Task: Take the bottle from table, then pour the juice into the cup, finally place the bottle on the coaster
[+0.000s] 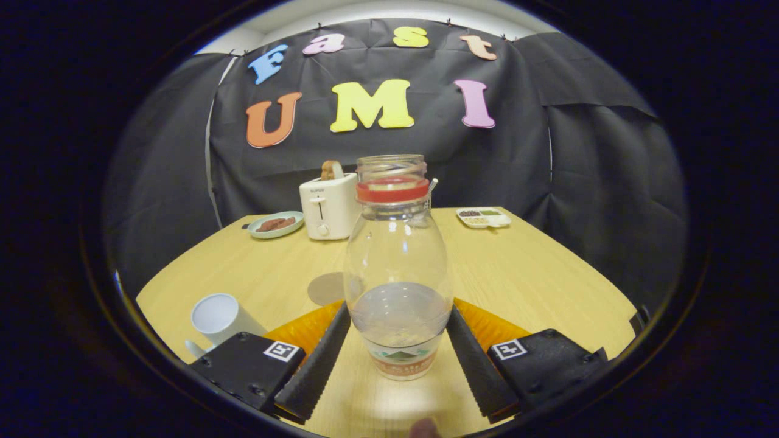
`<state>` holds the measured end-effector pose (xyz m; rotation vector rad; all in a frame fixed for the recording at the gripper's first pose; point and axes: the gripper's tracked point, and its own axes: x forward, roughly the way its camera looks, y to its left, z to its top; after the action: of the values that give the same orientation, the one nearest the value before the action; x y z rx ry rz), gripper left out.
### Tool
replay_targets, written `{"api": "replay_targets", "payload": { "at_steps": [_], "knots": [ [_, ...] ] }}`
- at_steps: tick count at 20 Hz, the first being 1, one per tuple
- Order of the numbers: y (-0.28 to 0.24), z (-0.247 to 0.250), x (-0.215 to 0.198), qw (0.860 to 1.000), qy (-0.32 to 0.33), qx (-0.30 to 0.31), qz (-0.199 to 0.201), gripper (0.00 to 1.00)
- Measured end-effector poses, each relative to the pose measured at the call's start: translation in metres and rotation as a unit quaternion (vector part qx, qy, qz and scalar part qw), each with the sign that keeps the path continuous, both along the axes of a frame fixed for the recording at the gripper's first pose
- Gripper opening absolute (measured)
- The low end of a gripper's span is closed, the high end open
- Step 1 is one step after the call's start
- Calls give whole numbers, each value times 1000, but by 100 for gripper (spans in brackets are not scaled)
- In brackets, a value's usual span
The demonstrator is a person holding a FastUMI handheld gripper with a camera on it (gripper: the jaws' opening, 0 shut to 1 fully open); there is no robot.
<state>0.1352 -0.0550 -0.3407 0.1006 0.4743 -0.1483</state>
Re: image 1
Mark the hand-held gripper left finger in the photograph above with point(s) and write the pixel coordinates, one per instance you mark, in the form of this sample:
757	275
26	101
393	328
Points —
322	365

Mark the wooden table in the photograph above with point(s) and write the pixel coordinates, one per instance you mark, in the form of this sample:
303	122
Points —
517	286

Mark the pale green plate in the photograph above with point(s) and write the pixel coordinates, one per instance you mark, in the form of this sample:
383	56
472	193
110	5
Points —
286	233

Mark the silver straw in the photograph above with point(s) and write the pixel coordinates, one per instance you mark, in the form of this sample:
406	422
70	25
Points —
433	184

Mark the brown round coaster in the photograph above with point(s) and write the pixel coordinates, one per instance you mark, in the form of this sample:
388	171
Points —
325	289

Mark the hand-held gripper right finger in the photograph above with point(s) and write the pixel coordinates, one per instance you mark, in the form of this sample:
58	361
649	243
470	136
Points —
475	365

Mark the white divided seed dish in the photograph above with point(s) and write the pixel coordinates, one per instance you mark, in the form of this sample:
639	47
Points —
496	222

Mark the white cup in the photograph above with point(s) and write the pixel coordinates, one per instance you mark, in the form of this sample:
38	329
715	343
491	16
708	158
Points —
219	316

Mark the clear plastic juice bottle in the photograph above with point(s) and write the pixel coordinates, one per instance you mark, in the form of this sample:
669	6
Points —
395	255

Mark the brown sausage piece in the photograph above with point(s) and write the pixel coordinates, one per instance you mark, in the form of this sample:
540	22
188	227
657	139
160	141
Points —
286	222
268	226

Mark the white toaster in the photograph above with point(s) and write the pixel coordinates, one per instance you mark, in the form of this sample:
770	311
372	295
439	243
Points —
328	210

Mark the bread slice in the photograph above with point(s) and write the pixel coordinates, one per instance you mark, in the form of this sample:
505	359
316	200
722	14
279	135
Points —
331	170

